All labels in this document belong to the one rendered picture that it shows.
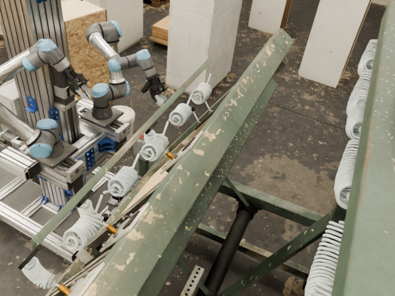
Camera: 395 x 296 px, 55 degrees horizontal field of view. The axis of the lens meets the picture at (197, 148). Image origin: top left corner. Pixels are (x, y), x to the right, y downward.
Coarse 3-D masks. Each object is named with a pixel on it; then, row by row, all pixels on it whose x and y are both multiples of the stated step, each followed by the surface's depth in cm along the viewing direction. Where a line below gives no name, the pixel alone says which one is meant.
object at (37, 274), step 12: (36, 252) 85; (24, 264) 83; (36, 264) 87; (36, 276) 88; (48, 276) 90; (84, 276) 90; (96, 276) 83; (60, 288) 90; (72, 288) 93; (84, 288) 80
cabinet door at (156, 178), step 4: (164, 164) 243; (160, 168) 244; (156, 172) 246; (164, 172) 213; (152, 176) 247; (156, 176) 230; (160, 176) 212; (164, 176) 199; (148, 180) 249; (152, 180) 231; (156, 180) 213; (160, 180) 198; (148, 184) 232; (152, 184) 214; (144, 188) 237; (148, 188) 218; (140, 192) 235; (144, 192) 219; (136, 196) 234; (140, 196) 218; (132, 200) 235; (136, 200) 219; (132, 204) 220
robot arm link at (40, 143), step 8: (0, 104) 203; (0, 112) 202; (8, 112) 206; (0, 120) 205; (8, 120) 206; (16, 120) 208; (8, 128) 209; (16, 128) 209; (24, 128) 211; (32, 128) 216; (24, 136) 213; (32, 136) 214; (40, 136) 216; (48, 136) 222; (32, 144) 215; (40, 144) 215; (48, 144) 218; (32, 152) 217; (40, 152) 218; (48, 152) 219
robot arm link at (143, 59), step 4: (140, 52) 220; (144, 52) 220; (148, 52) 222; (136, 56) 223; (140, 56) 220; (144, 56) 220; (148, 56) 222; (136, 60) 226; (140, 60) 222; (144, 60) 221; (148, 60) 222; (140, 64) 223; (144, 64) 222; (148, 64) 222; (152, 64) 224; (144, 68) 223; (148, 68) 223
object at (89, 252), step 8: (152, 128) 123; (144, 136) 128; (152, 136) 127; (184, 144) 130; (192, 144) 120; (168, 152) 131; (184, 152) 120; (176, 160) 124; (168, 168) 128; (152, 192) 142; (144, 200) 148; (128, 208) 164; (136, 208) 153; (120, 216) 168; (112, 224) 168; (104, 232) 175; (96, 240) 182; (104, 240) 179; (88, 248) 191; (96, 248) 187; (80, 256) 199; (88, 256) 195
